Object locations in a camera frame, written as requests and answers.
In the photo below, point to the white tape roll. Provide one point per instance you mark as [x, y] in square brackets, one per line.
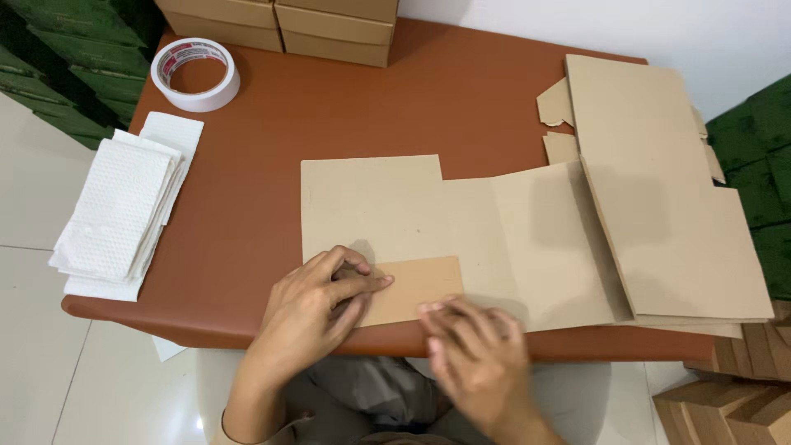
[162, 83]

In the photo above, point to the stack of flat cardboard sheets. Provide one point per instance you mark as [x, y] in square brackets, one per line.
[655, 198]

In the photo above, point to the white paper scrap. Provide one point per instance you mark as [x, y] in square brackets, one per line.
[167, 348]

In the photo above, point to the assembled brown cardboard box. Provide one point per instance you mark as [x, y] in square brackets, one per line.
[216, 9]
[346, 7]
[333, 49]
[333, 28]
[222, 34]

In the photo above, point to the person's grey trousers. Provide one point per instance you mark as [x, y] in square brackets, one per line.
[364, 389]

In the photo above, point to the person's right fingers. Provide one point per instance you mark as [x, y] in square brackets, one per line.
[460, 324]

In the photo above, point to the stack of white paper napkins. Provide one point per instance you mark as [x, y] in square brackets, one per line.
[117, 210]

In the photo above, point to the stack of dark green boxes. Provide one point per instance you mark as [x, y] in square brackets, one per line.
[80, 55]

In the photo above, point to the person's left hand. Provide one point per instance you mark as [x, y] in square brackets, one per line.
[296, 321]

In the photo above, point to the heap of dark green boxes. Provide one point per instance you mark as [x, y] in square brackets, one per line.
[757, 160]

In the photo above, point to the heap of brown cardboard boxes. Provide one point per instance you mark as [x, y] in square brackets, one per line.
[735, 402]

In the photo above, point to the person's right hand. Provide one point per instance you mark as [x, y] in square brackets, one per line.
[488, 364]

